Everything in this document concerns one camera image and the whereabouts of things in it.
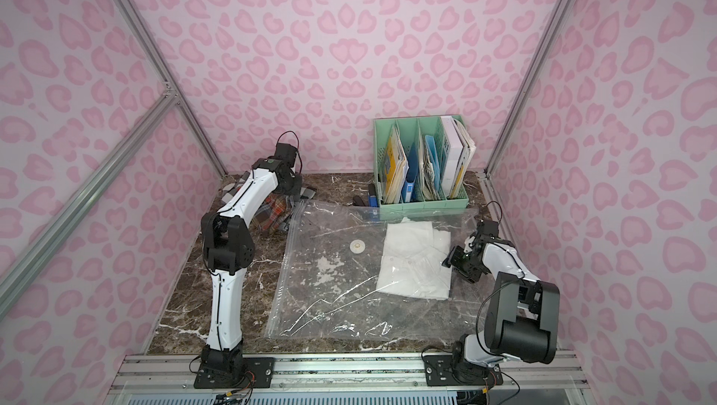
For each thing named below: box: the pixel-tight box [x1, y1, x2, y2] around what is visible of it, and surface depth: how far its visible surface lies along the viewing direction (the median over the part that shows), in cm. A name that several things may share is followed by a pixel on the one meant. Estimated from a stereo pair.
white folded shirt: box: [376, 216, 452, 301], surface depth 94 cm
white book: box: [440, 115, 478, 200], surface depth 99 cm
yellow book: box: [383, 125, 410, 205], surface depth 96 cm
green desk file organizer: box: [373, 114, 470, 210], surface depth 102 cm
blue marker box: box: [367, 182, 379, 208], surface depth 109 cm
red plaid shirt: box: [249, 192, 296, 233], surface depth 100 cm
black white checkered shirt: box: [218, 173, 250, 205], surface depth 112 cm
